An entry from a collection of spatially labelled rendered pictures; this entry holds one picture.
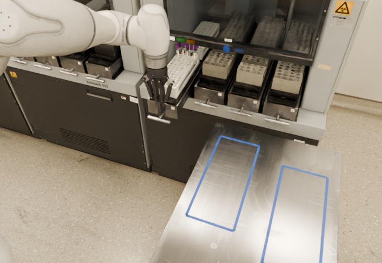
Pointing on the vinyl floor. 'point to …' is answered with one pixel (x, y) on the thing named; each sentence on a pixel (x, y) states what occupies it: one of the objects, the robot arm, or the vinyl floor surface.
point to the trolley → (256, 203)
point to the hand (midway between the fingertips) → (160, 106)
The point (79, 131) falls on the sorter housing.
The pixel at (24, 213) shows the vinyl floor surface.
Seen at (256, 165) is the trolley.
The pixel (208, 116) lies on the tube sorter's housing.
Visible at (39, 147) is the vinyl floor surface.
